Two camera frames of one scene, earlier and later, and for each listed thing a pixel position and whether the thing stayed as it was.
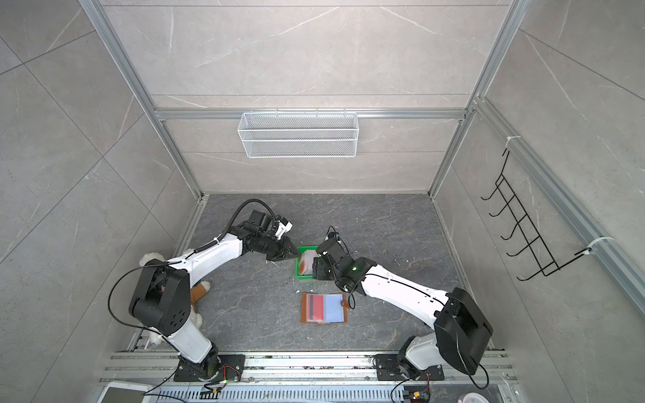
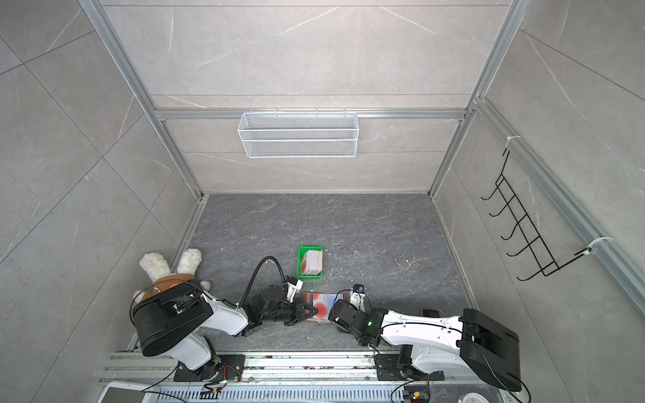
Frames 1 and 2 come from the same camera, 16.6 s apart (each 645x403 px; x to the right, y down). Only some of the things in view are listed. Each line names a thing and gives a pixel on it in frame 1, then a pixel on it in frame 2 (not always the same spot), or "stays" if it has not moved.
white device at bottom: (124, 392) stays
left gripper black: (285, 251) → (301, 311)
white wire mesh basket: (292, 135) stays
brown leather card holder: (320, 308) stays
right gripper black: (318, 268) → (340, 330)
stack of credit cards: (306, 261) stays
